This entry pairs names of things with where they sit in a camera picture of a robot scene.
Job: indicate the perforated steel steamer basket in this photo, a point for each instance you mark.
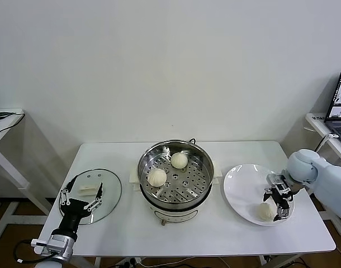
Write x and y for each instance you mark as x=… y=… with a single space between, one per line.
x=148 y=159

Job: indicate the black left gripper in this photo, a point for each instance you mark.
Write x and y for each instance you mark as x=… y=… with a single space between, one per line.
x=75 y=209

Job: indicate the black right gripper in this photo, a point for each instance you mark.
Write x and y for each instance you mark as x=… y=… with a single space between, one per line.
x=283 y=195

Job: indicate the round white plate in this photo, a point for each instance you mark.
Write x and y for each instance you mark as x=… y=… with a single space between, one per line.
x=243 y=190

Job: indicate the white electric cooking pot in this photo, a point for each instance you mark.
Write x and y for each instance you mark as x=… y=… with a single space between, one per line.
x=176 y=215

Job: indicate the white floor power strip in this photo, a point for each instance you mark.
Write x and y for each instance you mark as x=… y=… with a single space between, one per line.
x=131 y=262

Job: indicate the round glass pot lid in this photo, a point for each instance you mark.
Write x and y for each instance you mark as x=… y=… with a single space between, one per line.
x=110 y=192

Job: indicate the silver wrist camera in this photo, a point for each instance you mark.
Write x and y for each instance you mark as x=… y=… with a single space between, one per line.
x=275 y=179
x=56 y=243

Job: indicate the white steamed baozi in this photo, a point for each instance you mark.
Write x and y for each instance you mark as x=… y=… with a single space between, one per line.
x=157 y=177
x=265 y=212
x=179 y=160

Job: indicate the white side table with adapter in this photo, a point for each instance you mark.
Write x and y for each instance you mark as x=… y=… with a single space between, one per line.
x=8 y=169

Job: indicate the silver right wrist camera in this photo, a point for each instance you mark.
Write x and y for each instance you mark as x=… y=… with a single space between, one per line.
x=275 y=179

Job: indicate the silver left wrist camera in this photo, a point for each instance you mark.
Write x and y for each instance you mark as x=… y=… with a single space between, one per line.
x=56 y=243

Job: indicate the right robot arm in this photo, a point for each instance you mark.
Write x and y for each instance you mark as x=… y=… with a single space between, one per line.
x=327 y=178

